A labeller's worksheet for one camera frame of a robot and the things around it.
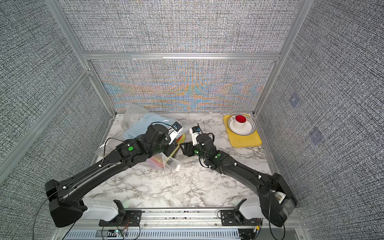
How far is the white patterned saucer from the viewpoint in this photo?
1.06 metres

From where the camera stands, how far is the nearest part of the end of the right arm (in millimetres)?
620

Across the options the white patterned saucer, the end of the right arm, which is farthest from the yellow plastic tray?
→ the end of the right arm

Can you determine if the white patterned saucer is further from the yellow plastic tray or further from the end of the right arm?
the end of the right arm

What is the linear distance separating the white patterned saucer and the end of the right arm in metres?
0.44
